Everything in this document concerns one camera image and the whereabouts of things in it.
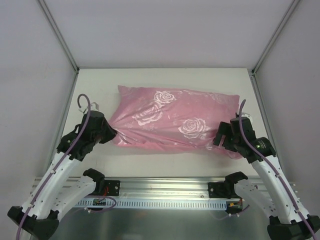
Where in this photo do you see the pink pillowcase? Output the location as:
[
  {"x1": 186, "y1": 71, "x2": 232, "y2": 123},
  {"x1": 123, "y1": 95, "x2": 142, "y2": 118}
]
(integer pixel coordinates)
[{"x1": 109, "y1": 85, "x2": 241, "y2": 160}]

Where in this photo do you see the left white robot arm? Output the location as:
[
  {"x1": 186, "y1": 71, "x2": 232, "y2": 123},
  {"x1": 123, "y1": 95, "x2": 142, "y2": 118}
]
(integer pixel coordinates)
[{"x1": 7, "y1": 110, "x2": 117, "y2": 240}]

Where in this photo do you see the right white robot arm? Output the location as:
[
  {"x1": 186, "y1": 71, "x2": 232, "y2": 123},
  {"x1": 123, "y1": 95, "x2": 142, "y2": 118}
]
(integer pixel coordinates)
[{"x1": 208, "y1": 116, "x2": 320, "y2": 240}]

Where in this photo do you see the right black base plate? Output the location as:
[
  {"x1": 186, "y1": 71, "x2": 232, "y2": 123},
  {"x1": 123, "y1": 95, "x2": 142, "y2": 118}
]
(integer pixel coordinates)
[{"x1": 207, "y1": 182, "x2": 238, "y2": 199}]

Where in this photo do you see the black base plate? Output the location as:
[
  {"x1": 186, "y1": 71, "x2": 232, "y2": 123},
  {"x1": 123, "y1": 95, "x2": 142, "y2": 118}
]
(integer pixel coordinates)
[
  {"x1": 90, "y1": 180, "x2": 121, "y2": 197},
  {"x1": 207, "y1": 182, "x2": 238, "y2": 199}
]

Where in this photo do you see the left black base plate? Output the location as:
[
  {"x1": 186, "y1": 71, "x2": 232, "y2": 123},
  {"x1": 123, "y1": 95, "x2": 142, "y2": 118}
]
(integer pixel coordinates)
[{"x1": 90, "y1": 180, "x2": 121, "y2": 197}]

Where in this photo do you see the aluminium mounting rail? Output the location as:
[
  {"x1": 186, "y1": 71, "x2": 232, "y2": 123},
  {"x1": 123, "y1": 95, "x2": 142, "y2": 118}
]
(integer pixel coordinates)
[{"x1": 29, "y1": 176, "x2": 298, "y2": 198}]

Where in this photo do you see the white slotted cable duct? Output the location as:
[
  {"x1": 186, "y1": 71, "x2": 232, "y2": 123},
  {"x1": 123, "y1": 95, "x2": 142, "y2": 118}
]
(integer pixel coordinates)
[{"x1": 75, "y1": 198, "x2": 227, "y2": 211}]

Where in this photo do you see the left aluminium frame post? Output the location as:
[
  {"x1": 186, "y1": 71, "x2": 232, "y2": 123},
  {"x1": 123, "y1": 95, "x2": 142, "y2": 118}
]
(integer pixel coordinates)
[{"x1": 36, "y1": 0, "x2": 80, "y2": 74}]

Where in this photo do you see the aluminium frame post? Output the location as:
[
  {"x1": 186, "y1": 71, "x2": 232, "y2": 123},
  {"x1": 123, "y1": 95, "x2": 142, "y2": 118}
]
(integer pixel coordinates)
[
  {"x1": 36, "y1": 0, "x2": 80, "y2": 74},
  {"x1": 251, "y1": 0, "x2": 302, "y2": 76}
]

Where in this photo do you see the right aluminium frame post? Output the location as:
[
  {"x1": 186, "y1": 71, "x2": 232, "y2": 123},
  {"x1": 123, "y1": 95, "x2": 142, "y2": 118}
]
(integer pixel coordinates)
[{"x1": 251, "y1": 0, "x2": 302, "y2": 76}]

